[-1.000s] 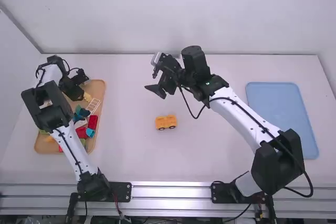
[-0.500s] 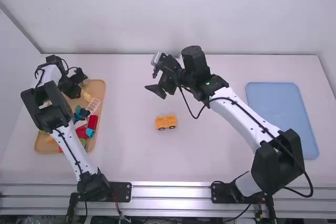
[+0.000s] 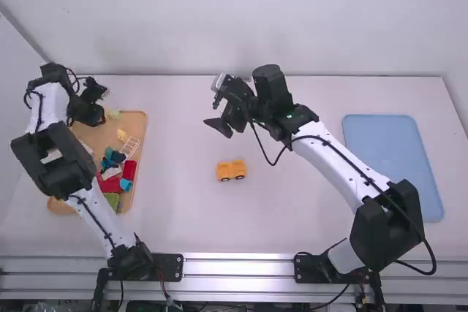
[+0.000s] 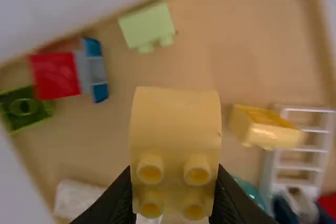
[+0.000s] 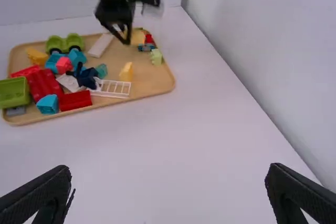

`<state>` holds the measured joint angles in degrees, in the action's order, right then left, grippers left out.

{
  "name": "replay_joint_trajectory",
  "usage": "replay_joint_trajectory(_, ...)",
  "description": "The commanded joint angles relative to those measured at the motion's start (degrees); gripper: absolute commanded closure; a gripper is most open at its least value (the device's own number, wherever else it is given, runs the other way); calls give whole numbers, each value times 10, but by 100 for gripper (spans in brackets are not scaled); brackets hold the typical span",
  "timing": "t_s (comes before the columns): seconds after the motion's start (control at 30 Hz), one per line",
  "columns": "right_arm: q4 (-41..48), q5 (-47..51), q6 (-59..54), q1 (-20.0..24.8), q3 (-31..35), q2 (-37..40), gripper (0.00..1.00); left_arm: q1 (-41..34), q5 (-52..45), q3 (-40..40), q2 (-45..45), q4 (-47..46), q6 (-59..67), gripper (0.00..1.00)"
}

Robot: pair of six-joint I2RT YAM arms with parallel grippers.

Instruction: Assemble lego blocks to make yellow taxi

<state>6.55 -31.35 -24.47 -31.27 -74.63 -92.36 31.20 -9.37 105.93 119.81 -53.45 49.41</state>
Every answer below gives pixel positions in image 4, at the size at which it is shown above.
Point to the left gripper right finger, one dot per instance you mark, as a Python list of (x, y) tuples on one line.
[(236, 203)]

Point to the white toy ladder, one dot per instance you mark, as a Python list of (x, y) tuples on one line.
[(323, 140)]

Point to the blue toy brick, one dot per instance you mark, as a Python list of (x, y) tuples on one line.
[(95, 77)]

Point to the dark green toy brick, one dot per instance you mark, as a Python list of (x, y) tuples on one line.
[(23, 108)]

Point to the yellow curved toy brick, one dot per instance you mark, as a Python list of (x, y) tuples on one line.
[(176, 124)]

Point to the light green toy brick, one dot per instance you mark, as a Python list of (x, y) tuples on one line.
[(145, 26)]

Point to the white toy brick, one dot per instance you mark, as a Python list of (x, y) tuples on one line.
[(76, 200)]

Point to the red toy brick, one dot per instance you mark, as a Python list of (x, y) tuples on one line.
[(53, 75)]

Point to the teal toy brick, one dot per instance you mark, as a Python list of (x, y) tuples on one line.
[(252, 192)]

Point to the tan tray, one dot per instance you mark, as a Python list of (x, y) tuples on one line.
[(236, 51)]

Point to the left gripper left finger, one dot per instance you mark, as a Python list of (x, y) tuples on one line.
[(115, 203)]

